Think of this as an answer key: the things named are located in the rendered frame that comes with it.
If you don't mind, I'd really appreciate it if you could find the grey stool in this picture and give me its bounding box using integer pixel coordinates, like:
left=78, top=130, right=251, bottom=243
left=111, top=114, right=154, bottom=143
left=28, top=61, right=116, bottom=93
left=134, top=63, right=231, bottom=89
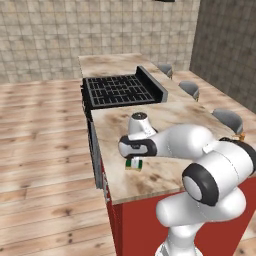
left=156, top=62, right=174, bottom=80
left=211, top=107, right=247, bottom=141
left=178, top=80, right=201, bottom=102

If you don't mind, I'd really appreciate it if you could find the green sponge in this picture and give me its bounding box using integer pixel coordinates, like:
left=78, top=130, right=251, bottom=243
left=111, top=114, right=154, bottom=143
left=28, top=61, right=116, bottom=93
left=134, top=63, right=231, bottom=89
left=125, top=158, right=144, bottom=172

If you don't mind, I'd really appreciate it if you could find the grey drawer handle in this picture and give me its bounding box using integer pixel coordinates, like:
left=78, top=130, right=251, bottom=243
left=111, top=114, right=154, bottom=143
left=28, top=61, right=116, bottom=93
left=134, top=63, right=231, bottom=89
left=102, top=172, right=111, bottom=204

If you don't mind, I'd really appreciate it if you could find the black hob with oven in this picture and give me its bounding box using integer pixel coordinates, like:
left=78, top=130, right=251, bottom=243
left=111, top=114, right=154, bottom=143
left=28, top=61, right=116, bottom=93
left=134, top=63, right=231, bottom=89
left=80, top=65, right=169, bottom=191

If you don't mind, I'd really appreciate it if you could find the red island cabinet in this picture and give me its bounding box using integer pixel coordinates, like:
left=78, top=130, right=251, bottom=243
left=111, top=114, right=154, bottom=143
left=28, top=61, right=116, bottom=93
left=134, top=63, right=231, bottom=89
left=100, top=156, right=256, bottom=256

